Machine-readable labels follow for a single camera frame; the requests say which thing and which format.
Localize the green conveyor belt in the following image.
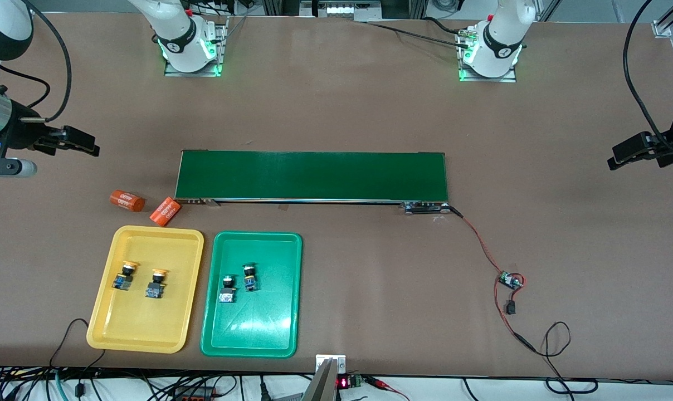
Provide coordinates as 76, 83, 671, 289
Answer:
173, 149, 451, 216

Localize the aluminium frame corner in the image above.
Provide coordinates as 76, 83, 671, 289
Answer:
652, 0, 673, 38

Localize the grey camera pole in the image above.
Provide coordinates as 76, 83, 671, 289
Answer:
301, 358, 337, 401

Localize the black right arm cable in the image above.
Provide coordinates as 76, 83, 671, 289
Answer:
0, 0, 73, 122

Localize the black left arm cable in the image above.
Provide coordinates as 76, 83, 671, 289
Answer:
623, 0, 673, 157

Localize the silver mounting bracket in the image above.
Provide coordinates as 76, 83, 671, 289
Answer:
315, 354, 347, 373

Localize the control box with white lights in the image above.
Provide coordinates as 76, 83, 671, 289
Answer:
299, 0, 383, 18

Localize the yellow plastic tray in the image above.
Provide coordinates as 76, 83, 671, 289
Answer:
86, 225, 204, 354

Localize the yellow push button switch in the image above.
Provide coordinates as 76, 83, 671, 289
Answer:
111, 260, 140, 291
145, 269, 168, 299

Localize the thin black cable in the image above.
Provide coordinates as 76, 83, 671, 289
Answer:
50, 318, 106, 396

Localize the looped black cable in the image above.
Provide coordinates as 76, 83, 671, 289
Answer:
529, 321, 599, 395

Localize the red and black wire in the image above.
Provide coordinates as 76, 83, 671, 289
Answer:
450, 206, 538, 353

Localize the orange cylinder with white print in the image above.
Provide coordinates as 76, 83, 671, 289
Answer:
110, 190, 146, 213
149, 197, 182, 227

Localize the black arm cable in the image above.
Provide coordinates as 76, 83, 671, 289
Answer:
623, 0, 673, 157
0, 0, 73, 122

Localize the red clip lead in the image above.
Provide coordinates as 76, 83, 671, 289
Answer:
364, 376, 411, 401

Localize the long black cable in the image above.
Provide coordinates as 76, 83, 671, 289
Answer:
364, 16, 471, 48

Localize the red terminal block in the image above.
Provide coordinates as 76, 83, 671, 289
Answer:
172, 387, 217, 401

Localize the green plastic tray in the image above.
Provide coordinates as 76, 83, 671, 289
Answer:
200, 231, 304, 358

